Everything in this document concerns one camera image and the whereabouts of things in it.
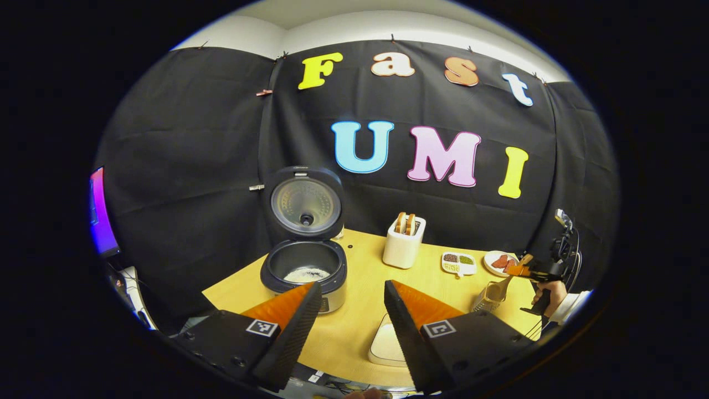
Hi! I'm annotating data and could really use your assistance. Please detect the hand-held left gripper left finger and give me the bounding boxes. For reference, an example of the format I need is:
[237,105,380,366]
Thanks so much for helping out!
[168,280,323,392]

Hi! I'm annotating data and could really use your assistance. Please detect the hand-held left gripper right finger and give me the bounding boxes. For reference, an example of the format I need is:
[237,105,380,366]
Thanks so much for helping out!
[383,279,536,396]

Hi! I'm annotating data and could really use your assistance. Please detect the white box of rice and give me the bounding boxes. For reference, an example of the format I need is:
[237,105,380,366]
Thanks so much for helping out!
[368,313,411,368]

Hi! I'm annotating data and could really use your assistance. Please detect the clear chopstick holder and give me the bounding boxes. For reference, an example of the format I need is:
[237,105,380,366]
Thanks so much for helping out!
[471,282,508,314]

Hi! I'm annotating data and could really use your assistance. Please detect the silver black rice cooker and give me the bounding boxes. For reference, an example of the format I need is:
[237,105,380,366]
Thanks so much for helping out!
[260,165,349,315]

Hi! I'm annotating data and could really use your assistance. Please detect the white plate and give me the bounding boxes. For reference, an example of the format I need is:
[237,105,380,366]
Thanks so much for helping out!
[482,250,522,278]

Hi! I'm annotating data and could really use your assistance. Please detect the white divided bean dish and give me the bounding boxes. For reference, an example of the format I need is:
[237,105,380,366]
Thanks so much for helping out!
[441,251,478,278]

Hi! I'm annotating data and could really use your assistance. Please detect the white toaster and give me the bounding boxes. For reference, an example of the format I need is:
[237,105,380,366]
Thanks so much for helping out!
[382,215,427,270]

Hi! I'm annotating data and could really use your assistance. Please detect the black backdrop cloth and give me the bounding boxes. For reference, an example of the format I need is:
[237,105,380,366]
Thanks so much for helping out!
[94,40,620,319]

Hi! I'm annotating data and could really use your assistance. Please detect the computer monitor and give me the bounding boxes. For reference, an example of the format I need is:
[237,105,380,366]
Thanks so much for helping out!
[88,166,122,259]

